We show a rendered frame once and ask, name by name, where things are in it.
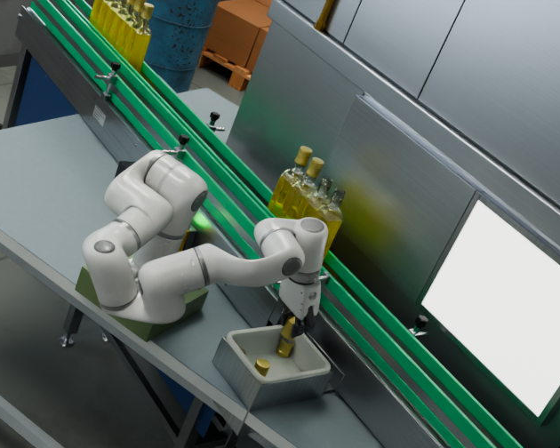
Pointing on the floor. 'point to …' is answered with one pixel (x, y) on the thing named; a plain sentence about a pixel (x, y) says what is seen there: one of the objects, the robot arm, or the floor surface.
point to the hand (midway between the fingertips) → (292, 323)
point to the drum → (178, 38)
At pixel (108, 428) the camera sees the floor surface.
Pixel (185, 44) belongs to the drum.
